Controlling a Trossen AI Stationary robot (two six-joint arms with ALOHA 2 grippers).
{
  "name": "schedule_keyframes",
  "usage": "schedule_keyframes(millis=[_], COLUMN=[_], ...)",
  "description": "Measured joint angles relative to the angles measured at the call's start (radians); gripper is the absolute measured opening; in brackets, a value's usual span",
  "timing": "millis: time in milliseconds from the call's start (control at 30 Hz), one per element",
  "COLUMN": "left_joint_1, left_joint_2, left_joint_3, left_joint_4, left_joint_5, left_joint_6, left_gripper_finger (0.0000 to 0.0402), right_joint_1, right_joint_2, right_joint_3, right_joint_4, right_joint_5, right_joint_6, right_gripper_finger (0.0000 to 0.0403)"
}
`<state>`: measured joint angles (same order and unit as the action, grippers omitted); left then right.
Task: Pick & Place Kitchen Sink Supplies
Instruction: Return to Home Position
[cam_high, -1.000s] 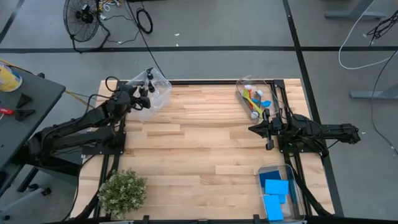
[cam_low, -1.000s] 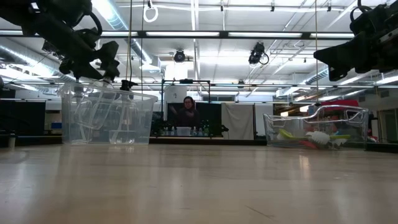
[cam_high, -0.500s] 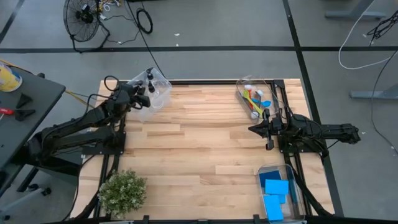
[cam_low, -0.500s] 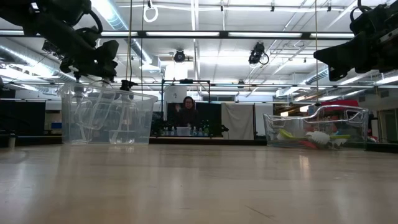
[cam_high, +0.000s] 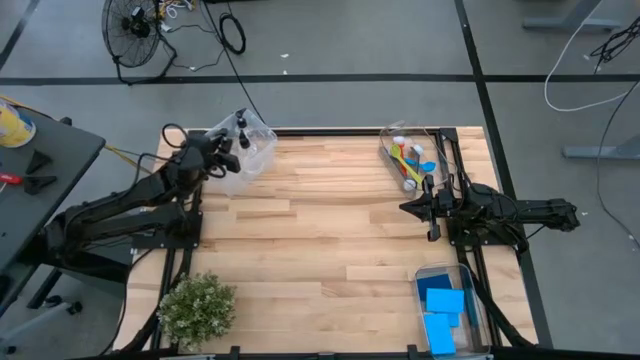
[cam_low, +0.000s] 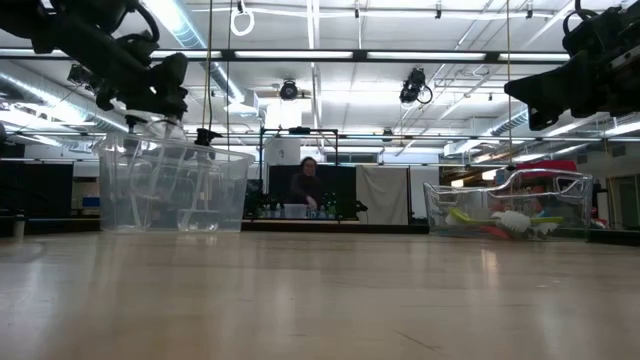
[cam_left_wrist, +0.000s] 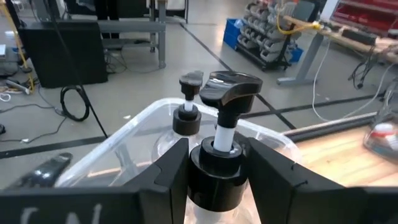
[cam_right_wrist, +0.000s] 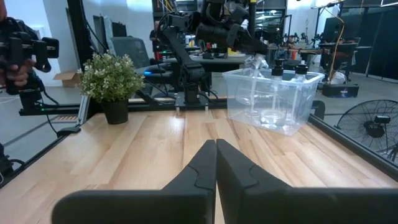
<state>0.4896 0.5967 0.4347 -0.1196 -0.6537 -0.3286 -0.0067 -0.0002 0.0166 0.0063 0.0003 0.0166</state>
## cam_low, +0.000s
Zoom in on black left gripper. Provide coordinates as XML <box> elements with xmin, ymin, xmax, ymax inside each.
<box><xmin>122</xmin><ymin>52</ymin><xmax>190</xmax><ymax>129</ymax></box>

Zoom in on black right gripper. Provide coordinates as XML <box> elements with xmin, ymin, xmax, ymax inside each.
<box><xmin>503</xmin><ymin>29</ymin><xmax>640</xmax><ymax>132</ymax></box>

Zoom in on clear soap pump bottle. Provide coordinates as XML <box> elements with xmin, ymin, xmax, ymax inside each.
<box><xmin>134</xmin><ymin>118</ymin><xmax>194</xmax><ymax>221</ymax></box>
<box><xmin>174</xmin><ymin>127</ymin><xmax>224</xmax><ymax>233</ymax></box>

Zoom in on green long-handled dish brush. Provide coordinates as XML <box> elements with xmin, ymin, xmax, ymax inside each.
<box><xmin>446</xmin><ymin>206</ymin><xmax>565</xmax><ymax>227</ymax></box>

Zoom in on red dish brush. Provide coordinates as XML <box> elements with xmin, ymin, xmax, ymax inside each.
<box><xmin>477</xmin><ymin>226</ymin><xmax>512</xmax><ymax>240</ymax></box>

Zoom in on red storage bins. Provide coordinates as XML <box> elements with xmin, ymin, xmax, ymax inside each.
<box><xmin>517</xmin><ymin>159</ymin><xmax>579</xmax><ymax>174</ymax></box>

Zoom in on long LED light bar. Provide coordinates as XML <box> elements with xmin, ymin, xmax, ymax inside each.
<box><xmin>367</xmin><ymin>51</ymin><xmax>571</xmax><ymax>62</ymax></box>
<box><xmin>234</xmin><ymin>49</ymin><xmax>354</xmax><ymax>60</ymax></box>
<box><xmin>149</xmin><ymin>49</ymin><xmax>223</xmax><ymax>59</ymax></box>

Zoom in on clear plastic storage tub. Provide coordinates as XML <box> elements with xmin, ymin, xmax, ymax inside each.
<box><xmin>92</xmin><ymin>130</ymin><xmax>256</xmax><ymax>235</ymax></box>

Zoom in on clear plastic organizer bin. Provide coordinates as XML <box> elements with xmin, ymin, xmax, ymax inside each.
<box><xmin>423</xmin><ymin>168</ymin><xmax>595</xmax><ymax>240</ymax></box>

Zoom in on white paper sign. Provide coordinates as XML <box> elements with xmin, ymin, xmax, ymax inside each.
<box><xmin>264</xmin><ymin>137</ymin><xmax>302</xmax><ymax>167</ymax></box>

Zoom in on black cabinet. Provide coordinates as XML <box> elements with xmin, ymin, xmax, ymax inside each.
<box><xmin>0</xmin><ymin>142</ymin><xmax>75</xmax><ymax>236</ymax></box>

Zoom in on white board panel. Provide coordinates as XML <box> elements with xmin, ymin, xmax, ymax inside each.
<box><xmin>409</xmin><ymin>165</ymin><xmax>441</xmax><ymax>221</ymax></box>

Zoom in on person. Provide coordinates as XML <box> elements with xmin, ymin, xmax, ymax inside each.
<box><xmin>287</xmin><ymin>156</ymin><xmax>325</xmax><ymax>211</ymax></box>

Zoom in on clear plastic container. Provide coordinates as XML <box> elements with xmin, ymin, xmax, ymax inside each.
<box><xmin>283</xmin><ymin>202</ymin><xmax>310</xmax><ymax>220</ymax></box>

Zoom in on grey hanging cloth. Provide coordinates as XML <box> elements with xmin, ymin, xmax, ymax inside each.
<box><xmin>355</xmin><ymin>165</ymin><xmax>410</xmax><ymax>226</ymax></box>

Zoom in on black screen panel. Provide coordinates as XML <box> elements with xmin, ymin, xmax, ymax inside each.
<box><xmin>267</xmin><ymin>164</ymin><xmax>357</xmax><ymax>221</ymax></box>

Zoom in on silver air duct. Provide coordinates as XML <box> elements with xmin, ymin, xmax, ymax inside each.
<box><xmin>492</xmin><ymin>107</ymin><xmax>640</xmax><ymax>137</ymax></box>
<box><xmin>0</xmin><ymin>69</ymin><xmax>129</xmax><ymax>134</ymax></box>
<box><xmin>207</xmin><ymin>62</ymin><xmax>246</xmax><ymax>104</ymax></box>

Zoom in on tan hanging rope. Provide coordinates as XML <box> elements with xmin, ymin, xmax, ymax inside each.
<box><xmin>506</xmin><ymin>0</ymin><xmax>513</xmax><ymax>169</ymax></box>

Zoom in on white cable ring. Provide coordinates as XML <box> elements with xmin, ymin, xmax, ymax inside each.
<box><xmin>230</xmin><ymin>5</ymin><xmax>255</xmax><ymax>37</ymax></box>

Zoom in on black overhead camera with cable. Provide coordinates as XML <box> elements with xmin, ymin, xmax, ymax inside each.
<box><xmin>398</xmin><ymin>67</ymin><xmax>434</xmax><ymax>106</ymax></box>

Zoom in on black pipe stand frame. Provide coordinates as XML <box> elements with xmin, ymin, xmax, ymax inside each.
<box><xmin>258</xmin><ymin>126</ymin><xmax>340</xmax><ymax>221</ymax></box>

